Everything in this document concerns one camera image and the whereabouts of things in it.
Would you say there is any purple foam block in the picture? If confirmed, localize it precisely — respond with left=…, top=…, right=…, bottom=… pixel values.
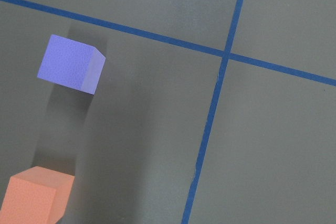
left=37, top=35, right=106, bottom=94

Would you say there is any orange foam block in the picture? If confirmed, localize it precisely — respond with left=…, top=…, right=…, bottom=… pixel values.
left=1, top=166, right=75, bottom=223

